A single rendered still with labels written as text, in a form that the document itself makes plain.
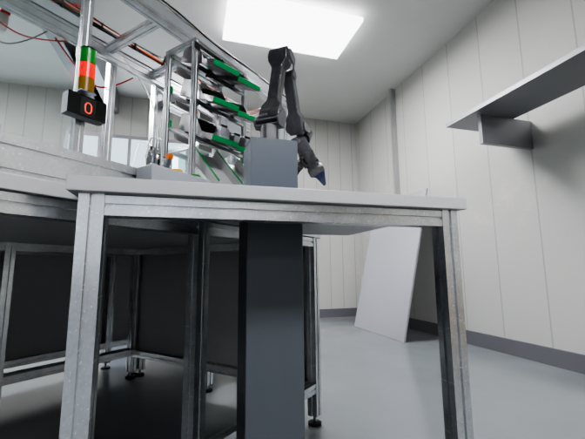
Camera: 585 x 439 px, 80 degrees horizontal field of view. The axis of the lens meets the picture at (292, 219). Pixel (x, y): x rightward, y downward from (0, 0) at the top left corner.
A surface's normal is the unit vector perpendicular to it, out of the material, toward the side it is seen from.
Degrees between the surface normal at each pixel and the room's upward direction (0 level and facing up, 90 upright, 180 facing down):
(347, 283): 90
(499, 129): 90
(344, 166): 90
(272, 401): 90
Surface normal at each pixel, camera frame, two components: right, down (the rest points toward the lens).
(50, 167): 0.85, -0.08
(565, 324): -0.96, -0.04
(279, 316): 0.28, -0.14
